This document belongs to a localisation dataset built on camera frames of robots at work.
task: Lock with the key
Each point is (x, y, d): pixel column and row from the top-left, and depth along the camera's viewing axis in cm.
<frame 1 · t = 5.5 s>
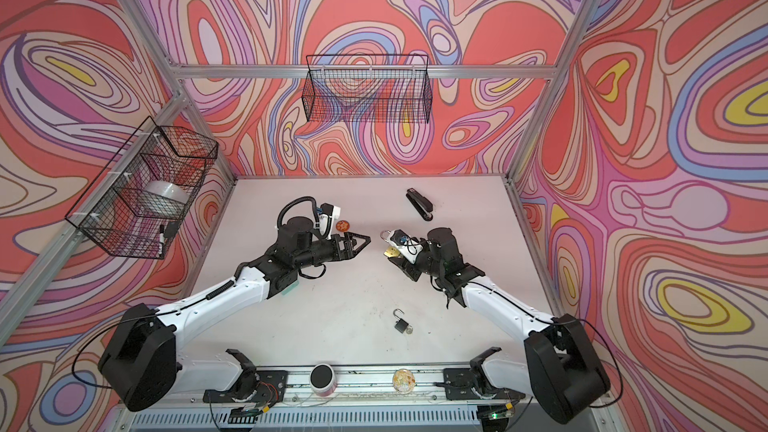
left hand: (366, 241, 77), fingers open
right hand: (398, 254, 84), fingers open
small black padlock: (401, 325, 85), on the table
black stapler: (422, 204, 109), point 4 cm above the table

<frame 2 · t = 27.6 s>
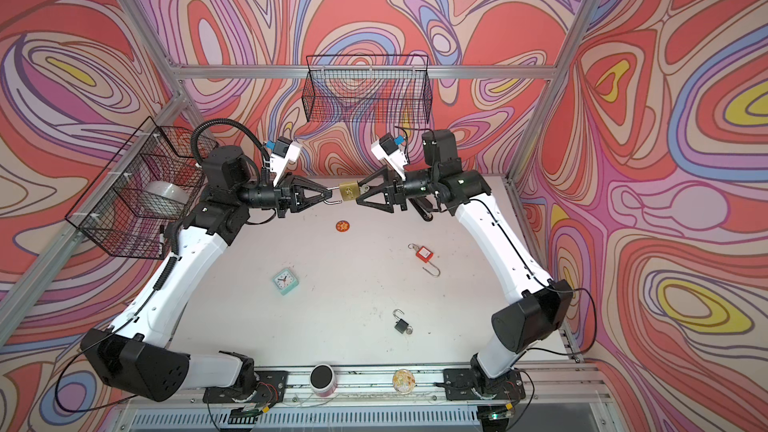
left hand: (327, 198, 60), fingers closed
right hand: (362, 200, 63), fingers open
red padlock with keys: (426, 255, 98), point 2 cm above the table
mint green alarm clock: (285, 281, 91), point 3 cm above the table
the other named things where they were.

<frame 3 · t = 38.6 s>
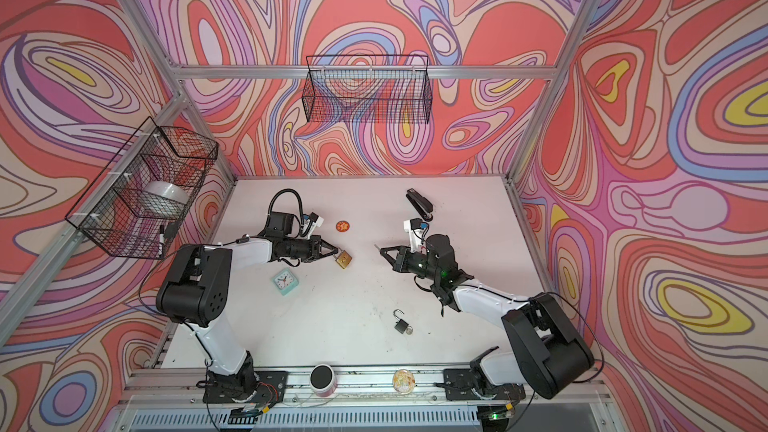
left hand: (337, 249, 92), fingers closed
right hand: (381, 257, 83), fingers closed
brass padlock: (343, 259, 94), point 5 cm above the table
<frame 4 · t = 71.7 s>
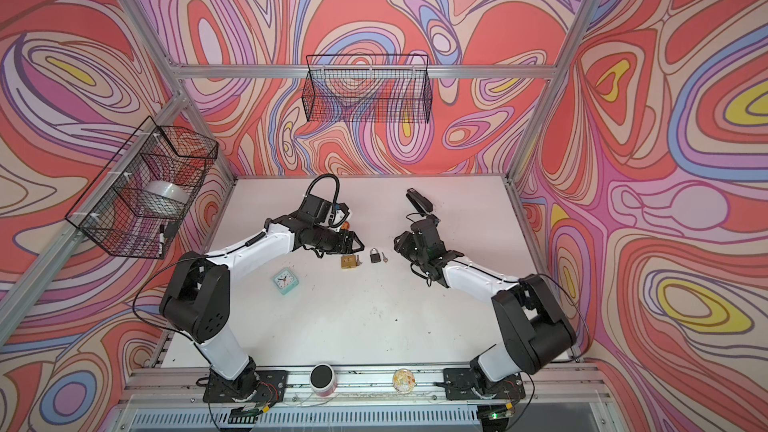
left hand: (359, 245, 88), fingers open
right hand: (400, 247, 91), fingers open
small black padlock: (375, 257, 98), on the table
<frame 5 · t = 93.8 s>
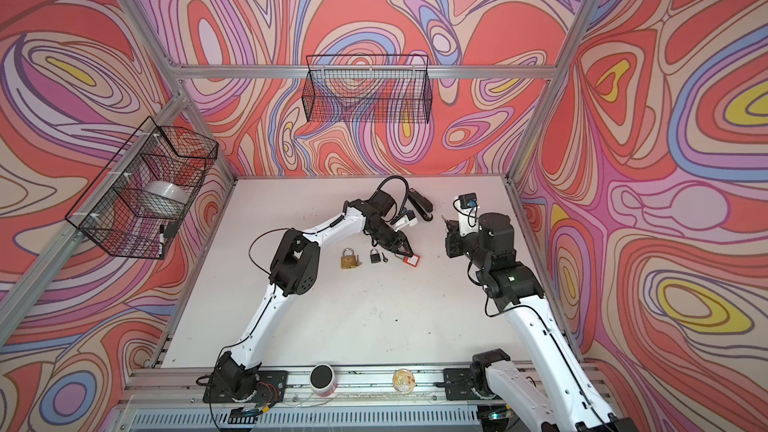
left hand: (412, 251, 94), fingers open
right hand: (450, 229, 75), fingers closed
